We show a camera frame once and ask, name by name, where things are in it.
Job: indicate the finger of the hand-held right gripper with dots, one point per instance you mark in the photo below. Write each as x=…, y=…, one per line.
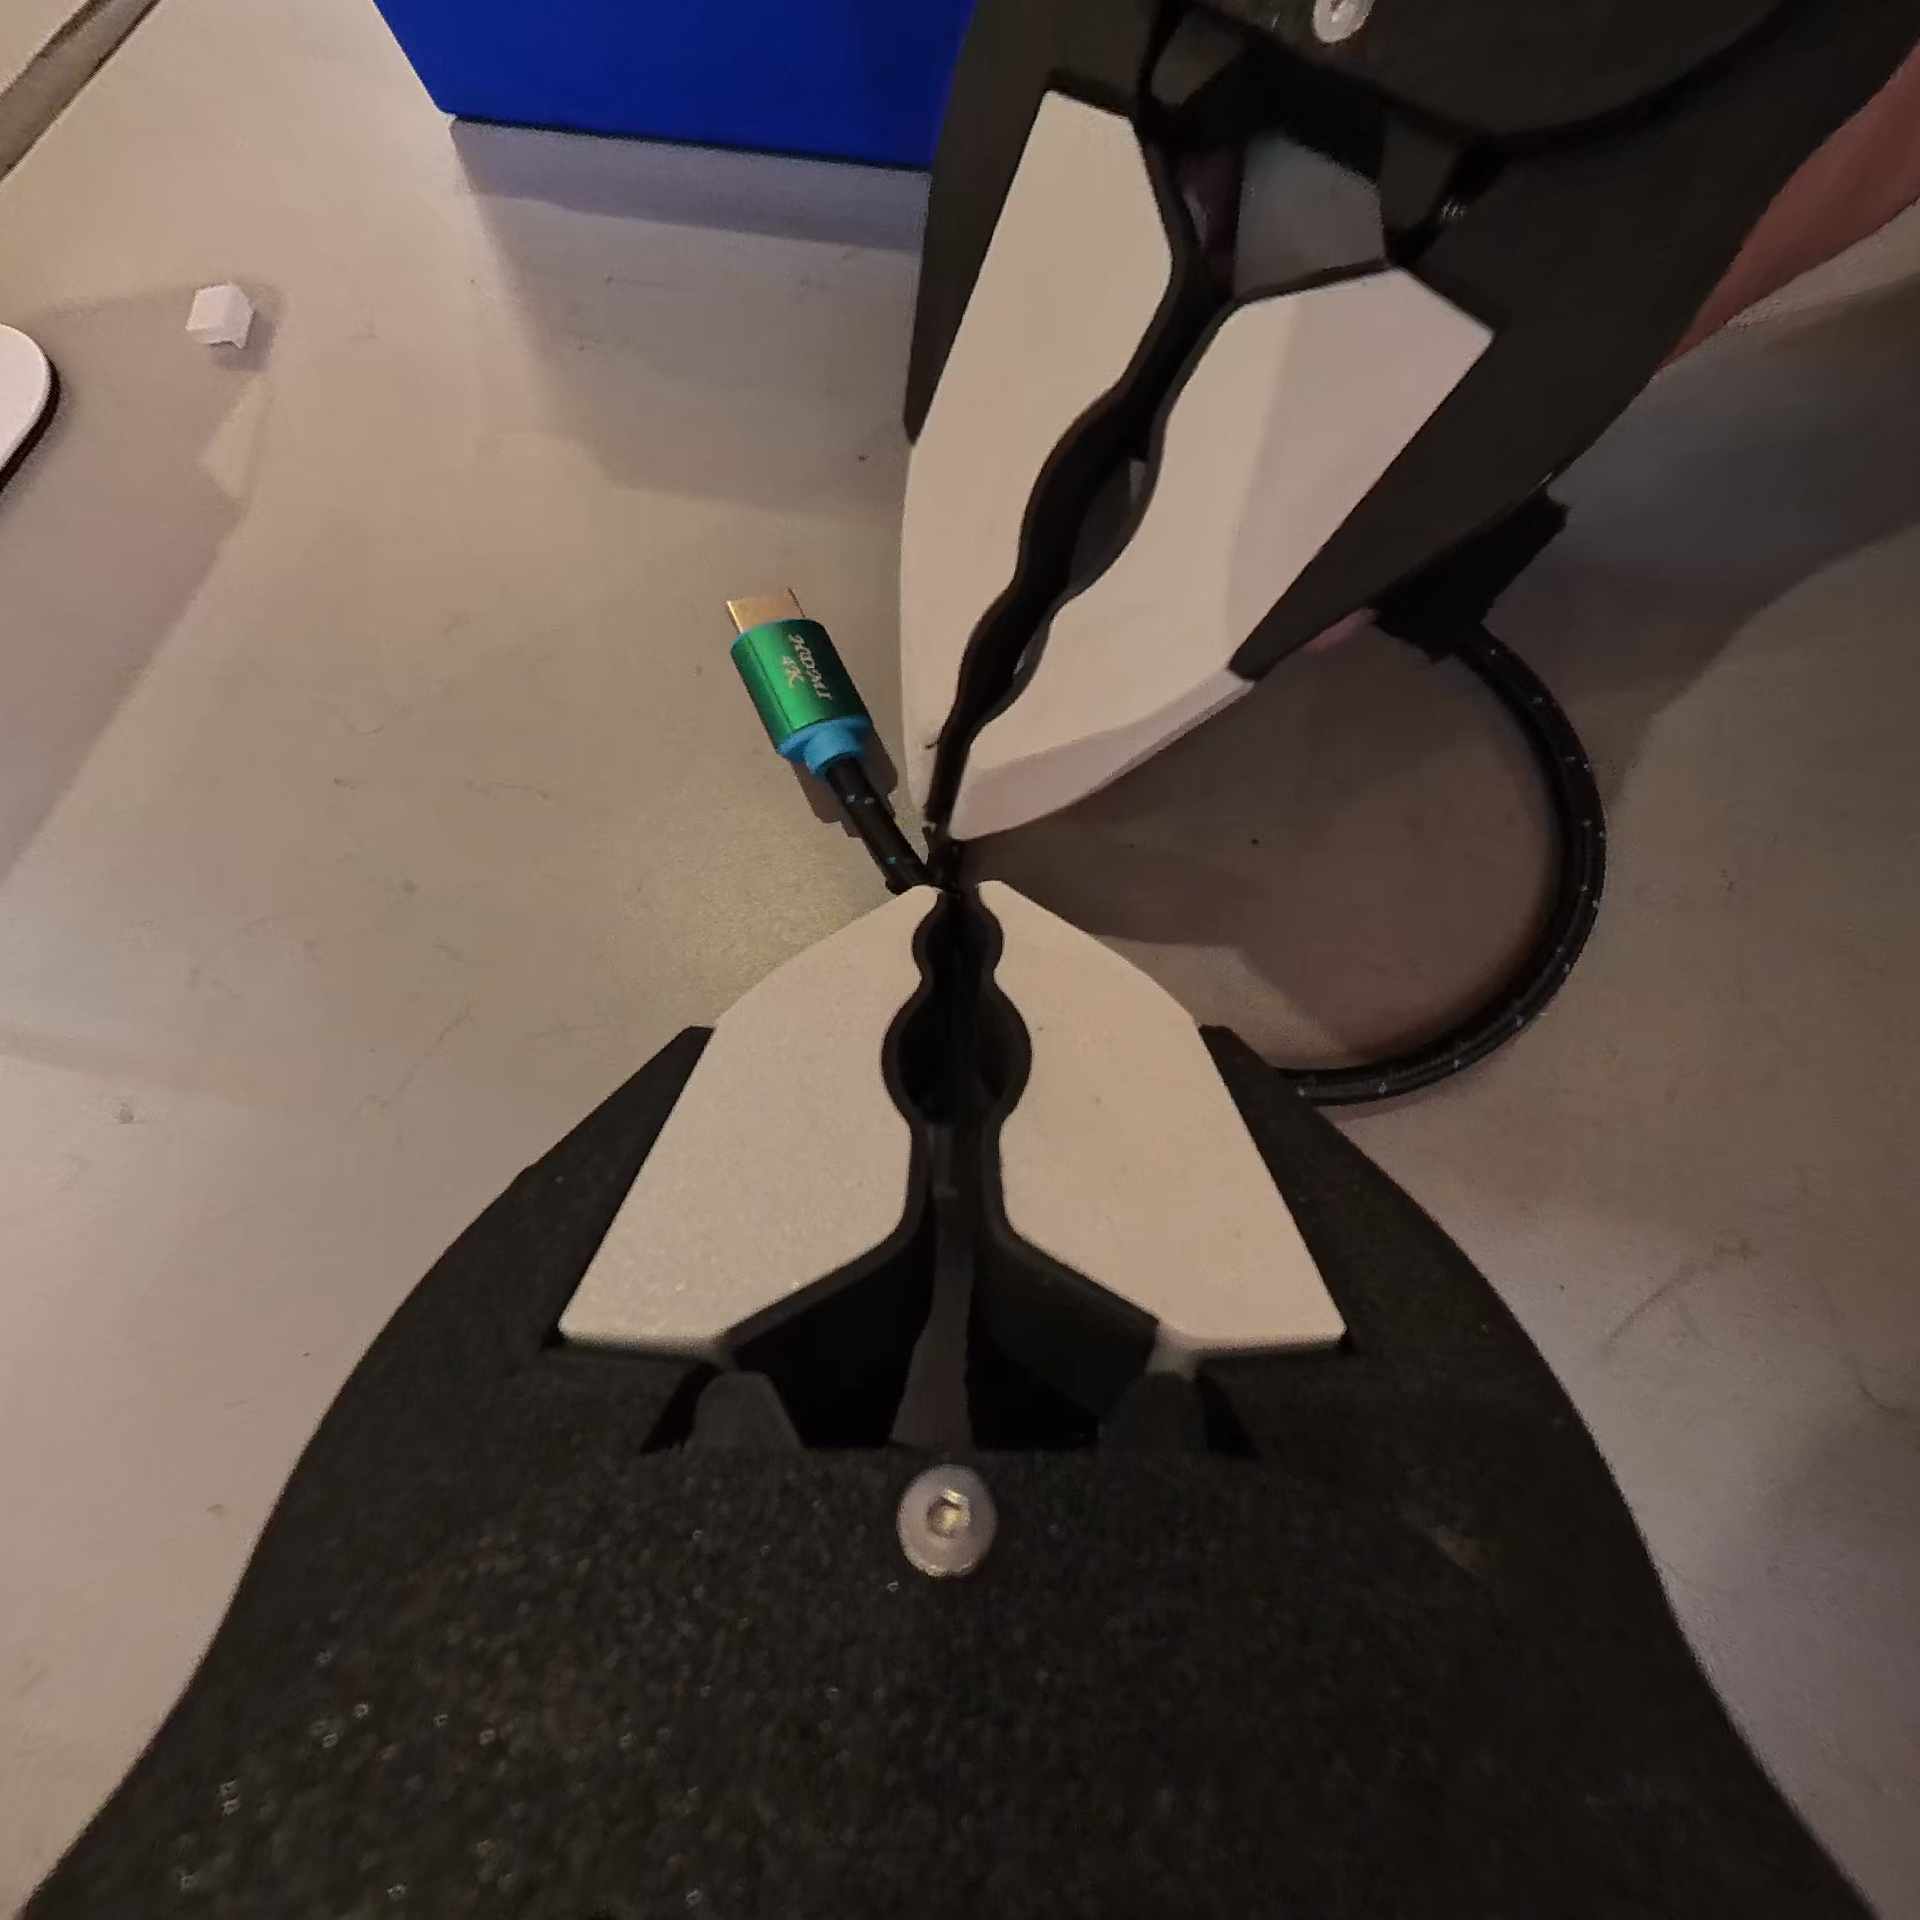
x=1274, y=481
x=1035, y=331

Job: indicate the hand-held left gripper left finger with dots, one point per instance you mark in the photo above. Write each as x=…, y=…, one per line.
x=750, y=1171

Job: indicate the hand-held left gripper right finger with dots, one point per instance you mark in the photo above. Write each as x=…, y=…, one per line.
x=1155, y=1171

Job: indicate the black twist tie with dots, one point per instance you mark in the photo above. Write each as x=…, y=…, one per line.
x=928, y=871

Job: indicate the blue storage bin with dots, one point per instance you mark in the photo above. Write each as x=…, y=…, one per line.
x=675, y=75

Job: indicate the person's right forearm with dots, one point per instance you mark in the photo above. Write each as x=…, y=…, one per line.
x=1830, y=197

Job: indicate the small white plastic piece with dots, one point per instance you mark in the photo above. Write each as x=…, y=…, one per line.
x=220, y=317

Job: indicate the white tablet stand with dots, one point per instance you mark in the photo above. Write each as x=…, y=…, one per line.
x=17, y=399

